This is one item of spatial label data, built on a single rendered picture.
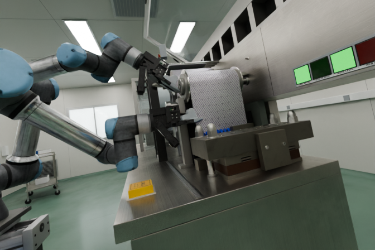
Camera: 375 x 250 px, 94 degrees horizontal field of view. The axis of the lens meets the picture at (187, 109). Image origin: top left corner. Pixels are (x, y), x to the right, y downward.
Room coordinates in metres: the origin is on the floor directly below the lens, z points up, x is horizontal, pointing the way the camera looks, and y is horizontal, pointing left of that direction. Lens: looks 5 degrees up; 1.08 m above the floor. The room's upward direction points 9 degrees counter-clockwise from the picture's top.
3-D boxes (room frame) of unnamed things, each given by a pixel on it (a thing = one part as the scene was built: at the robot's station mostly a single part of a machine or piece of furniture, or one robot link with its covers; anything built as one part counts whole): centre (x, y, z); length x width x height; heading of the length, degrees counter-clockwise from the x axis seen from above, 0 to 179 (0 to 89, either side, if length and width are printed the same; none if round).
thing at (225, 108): (0.75, -0.14, 1.11); 0.23 x 0.01 x 0.18; 106
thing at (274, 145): (0.56, -0.25, 0.96); 0.10 x 0.03 x 0.11; 106
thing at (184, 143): (0.79, 0.05, 1.05); 0.06 x 0.05 x 0.31; 106
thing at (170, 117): (0.68, 0.09, 1.12); 0.12 x 0.08 x 0.09; 106
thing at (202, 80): (0.93, -0.08, 1.16); 0.39 x 0.23 x 0.51; 16
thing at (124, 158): (0.65, 0.26, 1.01); 0.11 x 0.08 x 0.11; 49
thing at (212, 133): (0.55, -0.07, 1.05); 0.04 x 0.04 x 0.04
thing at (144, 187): (0.55, 0.18, 0.91); 0.07 x 0.07 x 0.02; 16
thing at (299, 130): (0.64, -0.21, 1.00); 0.40 x 0.16 x 0.06; 106
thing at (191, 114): (0.69, -0.02, 1.11); 0.09 x 0.03 x 0.06; 105
